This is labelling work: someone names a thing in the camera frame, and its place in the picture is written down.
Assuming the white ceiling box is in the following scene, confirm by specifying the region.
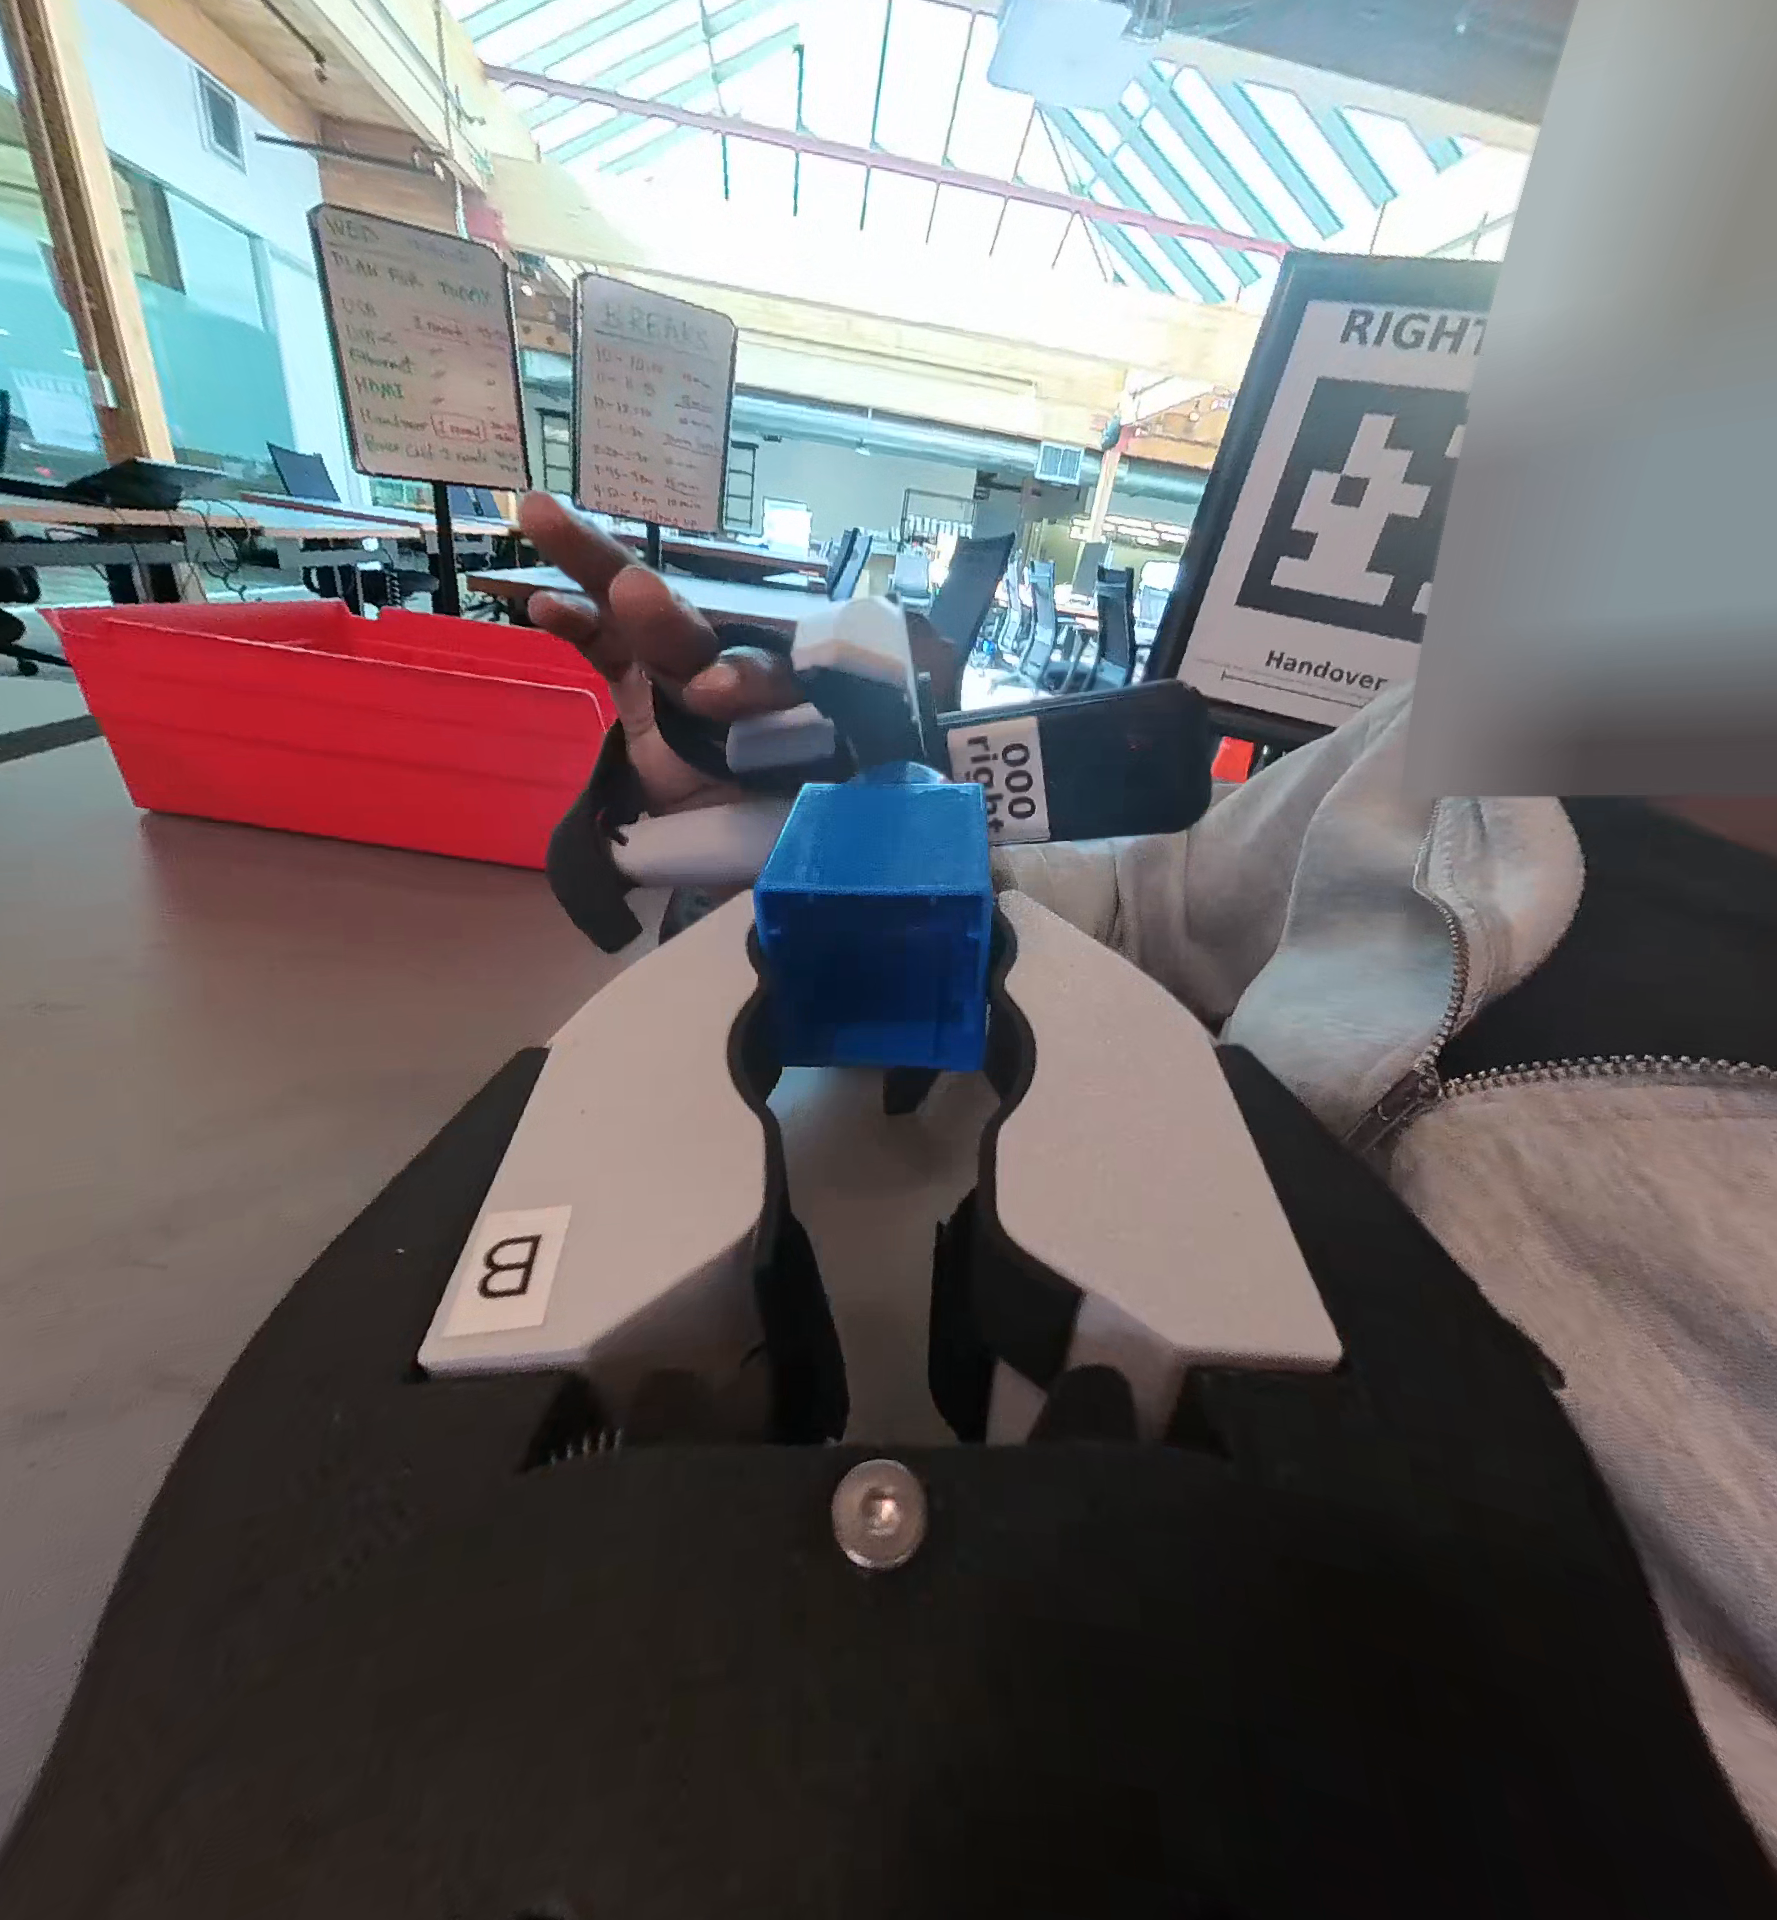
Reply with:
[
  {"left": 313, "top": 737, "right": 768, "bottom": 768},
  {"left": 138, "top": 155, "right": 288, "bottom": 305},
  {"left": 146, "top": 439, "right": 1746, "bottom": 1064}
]
[{"left": 985, "top": 0, "right": 1150, "bottom": 106}]

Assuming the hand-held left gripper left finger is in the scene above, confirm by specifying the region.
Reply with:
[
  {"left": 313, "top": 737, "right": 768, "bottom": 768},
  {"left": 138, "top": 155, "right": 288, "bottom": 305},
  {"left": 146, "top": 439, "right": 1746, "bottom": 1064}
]
[{"left": 421, "top": 901, "right": 785, "bottom": 1382}]

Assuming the person's black shirt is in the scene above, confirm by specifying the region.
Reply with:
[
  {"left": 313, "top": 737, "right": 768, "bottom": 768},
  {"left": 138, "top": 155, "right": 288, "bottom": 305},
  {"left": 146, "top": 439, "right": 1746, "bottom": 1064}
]
[{"left": 1436, "top": 794, "right": 1777, "bottom": 1085}]

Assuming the person's right forearm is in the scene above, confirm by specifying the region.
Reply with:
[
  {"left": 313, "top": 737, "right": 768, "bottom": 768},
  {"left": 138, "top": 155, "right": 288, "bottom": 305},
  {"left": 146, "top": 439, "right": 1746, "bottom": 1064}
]
[{"left": 998, "top": 822, "right": 1243, "bottom": 1038}]

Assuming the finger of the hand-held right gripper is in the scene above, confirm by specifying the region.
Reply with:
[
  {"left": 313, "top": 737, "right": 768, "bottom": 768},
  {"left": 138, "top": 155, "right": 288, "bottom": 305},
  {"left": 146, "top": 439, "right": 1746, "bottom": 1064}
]
[
  {"left": 794, "top": 596, "right": 923, "bottom": 684},
  {"left": 728, "top": 708, "right": 837, "bottom": 777}
]

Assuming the black white marker sign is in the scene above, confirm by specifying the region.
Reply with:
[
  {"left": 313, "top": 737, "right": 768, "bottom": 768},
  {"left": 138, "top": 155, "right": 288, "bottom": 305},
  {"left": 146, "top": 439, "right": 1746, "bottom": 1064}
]
[{"left": 1142, "top": 250, "right": 1506, "bottom": 740}]

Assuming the red plastic bin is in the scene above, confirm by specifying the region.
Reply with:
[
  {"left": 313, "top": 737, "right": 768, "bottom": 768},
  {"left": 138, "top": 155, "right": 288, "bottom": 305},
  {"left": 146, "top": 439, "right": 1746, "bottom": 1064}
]
[{"left": 41, "top": 600, "right": 622, "bottom": 871}]

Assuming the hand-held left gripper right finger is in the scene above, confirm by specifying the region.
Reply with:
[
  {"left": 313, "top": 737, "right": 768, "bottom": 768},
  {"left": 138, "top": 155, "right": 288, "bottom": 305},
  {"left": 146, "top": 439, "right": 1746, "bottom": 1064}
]
[{"left": 980, "top": 889, "right": 1344, "bottom": 1373}]

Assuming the black tape strip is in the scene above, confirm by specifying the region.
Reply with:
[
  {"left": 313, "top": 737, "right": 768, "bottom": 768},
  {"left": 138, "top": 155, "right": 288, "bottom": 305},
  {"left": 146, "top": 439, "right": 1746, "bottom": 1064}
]
[{"left": 0, "top": 715, "right": 105, "bottom": 786}]

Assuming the dark office chair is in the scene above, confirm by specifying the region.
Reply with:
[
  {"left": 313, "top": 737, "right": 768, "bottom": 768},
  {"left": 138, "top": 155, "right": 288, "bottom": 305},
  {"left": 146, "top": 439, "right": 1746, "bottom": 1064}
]
[{"left": 921, "top": 532, "right": 1020, "bottom": 710}]

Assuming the person's right hand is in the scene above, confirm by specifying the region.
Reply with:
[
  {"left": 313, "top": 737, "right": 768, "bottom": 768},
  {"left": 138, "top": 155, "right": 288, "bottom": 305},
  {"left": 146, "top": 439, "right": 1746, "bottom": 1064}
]
[{"left": 519, "top": 488, "right": 808, "bottom": 818}]

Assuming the blue cube with round knob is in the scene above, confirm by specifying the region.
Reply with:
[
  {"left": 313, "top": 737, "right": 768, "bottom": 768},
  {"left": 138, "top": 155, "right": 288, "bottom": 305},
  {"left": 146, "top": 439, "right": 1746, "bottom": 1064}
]
[{"left": 753, "top": 779, "right": 998, "bottom": 1071}]

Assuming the wooden pillar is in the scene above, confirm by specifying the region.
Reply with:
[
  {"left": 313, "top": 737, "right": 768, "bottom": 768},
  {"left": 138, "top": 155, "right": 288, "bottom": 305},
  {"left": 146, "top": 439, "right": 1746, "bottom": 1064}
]
[{"left": 0, "top": 0, "right": 177, "bottom": 467}]

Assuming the grey board on stand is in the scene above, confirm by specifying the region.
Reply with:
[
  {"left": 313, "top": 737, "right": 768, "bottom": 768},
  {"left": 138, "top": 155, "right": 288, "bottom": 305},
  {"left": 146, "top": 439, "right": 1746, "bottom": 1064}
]
[
  {"left": 308, "top": 203, "right": 532, "bottom": 491},
  {"left": 573, "top": 269, "right": 739, "bottom": 535}
]

